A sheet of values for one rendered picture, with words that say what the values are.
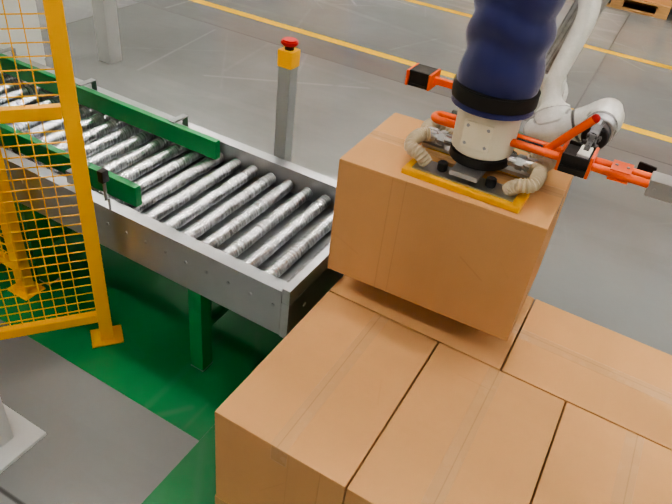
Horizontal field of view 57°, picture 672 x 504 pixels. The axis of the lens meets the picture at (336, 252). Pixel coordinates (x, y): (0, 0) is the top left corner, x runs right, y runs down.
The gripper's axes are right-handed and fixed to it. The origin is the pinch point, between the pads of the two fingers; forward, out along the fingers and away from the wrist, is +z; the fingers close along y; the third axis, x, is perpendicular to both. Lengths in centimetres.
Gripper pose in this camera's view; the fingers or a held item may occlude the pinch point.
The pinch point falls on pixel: (582, 159)
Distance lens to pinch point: 174.7
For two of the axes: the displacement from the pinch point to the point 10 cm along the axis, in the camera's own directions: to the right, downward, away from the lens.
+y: -1.1, 7.9, 6.0
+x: -8.6, -3.8, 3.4
